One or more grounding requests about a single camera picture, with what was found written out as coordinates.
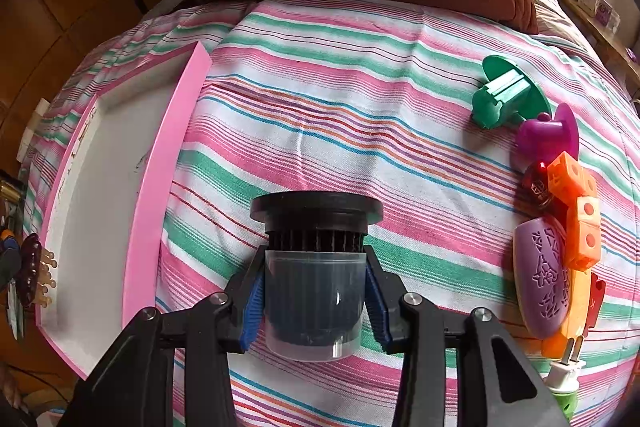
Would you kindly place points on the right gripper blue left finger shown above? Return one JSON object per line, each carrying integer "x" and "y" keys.
{"x": 133, "y": 383}

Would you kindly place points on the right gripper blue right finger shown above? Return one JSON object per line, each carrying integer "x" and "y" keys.
{"x": 496, "y": 383}

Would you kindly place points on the black filter with clear cup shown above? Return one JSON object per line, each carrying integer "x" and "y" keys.
{"x": 315, "y": 271}

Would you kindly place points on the white green power plug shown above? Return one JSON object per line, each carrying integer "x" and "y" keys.
{"x": 562, "y": 380}

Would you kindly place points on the purple patterned oval case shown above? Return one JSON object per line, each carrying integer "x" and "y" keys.
{"x": 541, "y": 280}

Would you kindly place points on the red plastic clip piece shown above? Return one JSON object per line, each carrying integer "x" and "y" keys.
{"x": 597, "y": 292}

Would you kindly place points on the red shiny round toy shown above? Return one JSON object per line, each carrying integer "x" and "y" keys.
{"x": 535, "y": 184}

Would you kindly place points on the pink white tray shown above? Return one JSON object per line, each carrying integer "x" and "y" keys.
{"x": 105, "y": 213}

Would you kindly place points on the orange holed block toy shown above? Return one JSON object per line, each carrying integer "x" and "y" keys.
{"x": 574, "y": 186}

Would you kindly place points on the striped bed cover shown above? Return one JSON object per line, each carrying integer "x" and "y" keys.
{"x": 373, "y": 97}

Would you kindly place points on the magenta plastic disc toy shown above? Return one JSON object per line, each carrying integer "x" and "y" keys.
{"x": 544, "y": 138}

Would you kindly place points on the green plastic disc toy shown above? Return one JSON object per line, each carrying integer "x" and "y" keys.
{"x": 507, "y": 95}

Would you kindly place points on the wooden desk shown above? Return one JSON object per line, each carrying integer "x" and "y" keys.
{"x": 609, "y": 48}

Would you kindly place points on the beige pillow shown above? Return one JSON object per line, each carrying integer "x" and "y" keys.
{"x": 552, "y": 21}

